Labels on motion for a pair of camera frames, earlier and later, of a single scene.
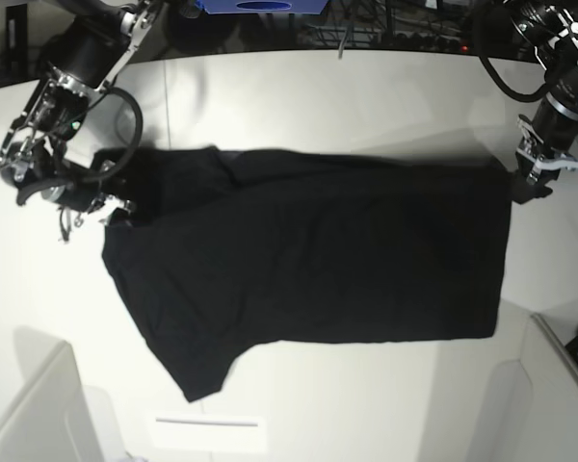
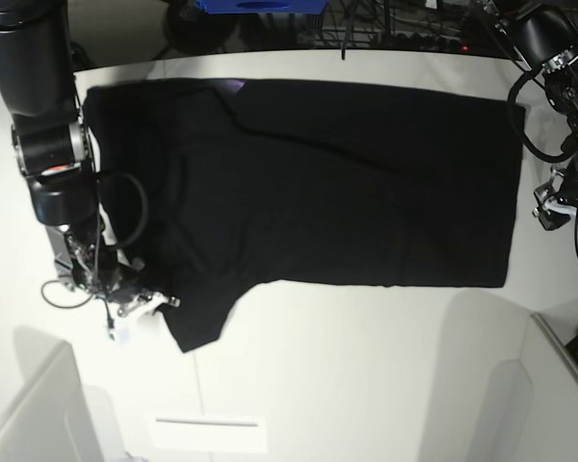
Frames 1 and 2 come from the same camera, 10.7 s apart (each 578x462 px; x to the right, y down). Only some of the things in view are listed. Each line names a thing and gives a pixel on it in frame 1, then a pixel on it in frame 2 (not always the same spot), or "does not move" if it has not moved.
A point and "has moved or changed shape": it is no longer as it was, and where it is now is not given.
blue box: [263, 7] does not move
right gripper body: [544, 143] → [571, 186]
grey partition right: [560, 423] does not move
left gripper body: [87, 192] → [98, 270]
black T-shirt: [226, 248] has moved or changed shape
